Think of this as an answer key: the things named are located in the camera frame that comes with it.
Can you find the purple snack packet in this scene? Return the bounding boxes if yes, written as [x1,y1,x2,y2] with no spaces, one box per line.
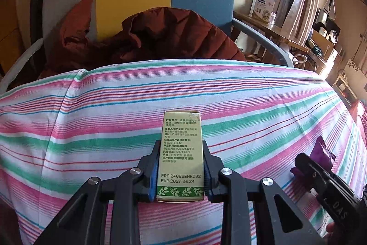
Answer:
[290,136,336,177]

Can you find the green yellow medicine box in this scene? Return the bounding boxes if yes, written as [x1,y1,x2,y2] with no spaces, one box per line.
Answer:
[156,111,204,203]

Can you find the person's right hand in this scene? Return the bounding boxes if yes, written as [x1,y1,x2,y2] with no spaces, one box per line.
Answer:
[325,222,343,239]

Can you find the striped pink green tablecloth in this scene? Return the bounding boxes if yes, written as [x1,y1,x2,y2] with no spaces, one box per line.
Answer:
[1,60,366,244]

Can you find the wooden desk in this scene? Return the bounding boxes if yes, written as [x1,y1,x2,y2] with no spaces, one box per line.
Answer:
[234,11,310,65]

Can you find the white product box on desk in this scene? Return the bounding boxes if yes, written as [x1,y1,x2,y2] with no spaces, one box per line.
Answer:
[249,0,276,24]

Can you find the wooden wardrobe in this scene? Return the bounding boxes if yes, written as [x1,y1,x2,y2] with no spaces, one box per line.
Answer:
[0,0,25,73]

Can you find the dark red jacket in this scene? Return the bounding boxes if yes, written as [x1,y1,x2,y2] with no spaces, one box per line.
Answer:
[40,0,245,78]

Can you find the black rolled mat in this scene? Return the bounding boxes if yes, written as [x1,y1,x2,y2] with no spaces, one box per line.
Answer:
[29,0,43,44]

